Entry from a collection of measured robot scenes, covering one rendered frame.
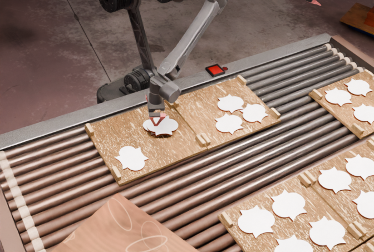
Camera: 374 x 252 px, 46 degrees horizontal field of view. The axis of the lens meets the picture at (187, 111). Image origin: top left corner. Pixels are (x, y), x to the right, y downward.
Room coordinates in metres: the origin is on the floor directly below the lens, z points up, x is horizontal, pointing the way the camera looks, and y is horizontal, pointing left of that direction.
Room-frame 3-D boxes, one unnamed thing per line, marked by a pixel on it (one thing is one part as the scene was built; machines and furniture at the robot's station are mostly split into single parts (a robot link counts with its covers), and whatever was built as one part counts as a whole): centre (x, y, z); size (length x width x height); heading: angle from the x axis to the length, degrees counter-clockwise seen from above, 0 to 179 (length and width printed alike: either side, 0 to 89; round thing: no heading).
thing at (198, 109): (1.53, -0.17, 0.93); 0.41 x 0.35 x 0.02; 126
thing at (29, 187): (1.51, -0.15, 0.90); 1.95 x 0.05 x 0.05; 127
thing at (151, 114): (1.29, 0.12, 1.06); 0.07 x 0.07 x 0.09; 15
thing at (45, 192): (1.47, -0.18, 0.90); 1.95 x 0.05 x 0.05; 127
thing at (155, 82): (1.32, 0.13, 1.20); 0.07 x 0.06 x 0.07; 52
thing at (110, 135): (1.28, 0.16, 0.93); 0.41 x 0.35 x 0.02; 127
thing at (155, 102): (1.33, 0.13, 1.13); 0.10 x 0.07 x 0.07; 15
